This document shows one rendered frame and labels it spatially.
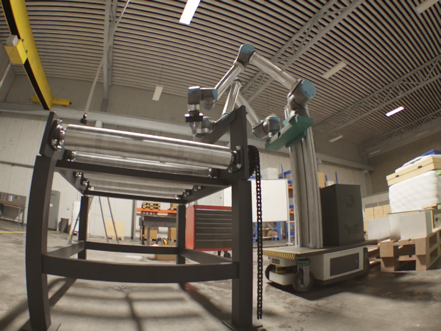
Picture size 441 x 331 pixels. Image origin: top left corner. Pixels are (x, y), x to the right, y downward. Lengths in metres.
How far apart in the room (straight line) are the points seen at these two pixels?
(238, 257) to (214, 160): 0.47
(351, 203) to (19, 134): 13.95
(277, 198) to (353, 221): 4.58
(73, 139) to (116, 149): 0.20
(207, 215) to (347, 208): 2.47
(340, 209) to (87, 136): 1.82
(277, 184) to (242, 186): 5.46
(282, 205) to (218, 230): 2.97
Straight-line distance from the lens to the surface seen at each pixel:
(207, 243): 3.85
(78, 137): 1.03
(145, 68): 12.55
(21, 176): 13.09
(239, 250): 1.08
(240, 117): 1.24
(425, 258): 2.21
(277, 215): 6.43
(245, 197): 1.11
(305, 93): 1.88
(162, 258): 3.77
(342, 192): 2.03
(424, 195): 3.85
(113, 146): 1.01
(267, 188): 6.47
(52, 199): 11.63
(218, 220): 3.92
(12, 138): 14.07
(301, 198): 2.18
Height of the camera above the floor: 0.49
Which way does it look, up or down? 17 degrees up
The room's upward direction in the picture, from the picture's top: straight up
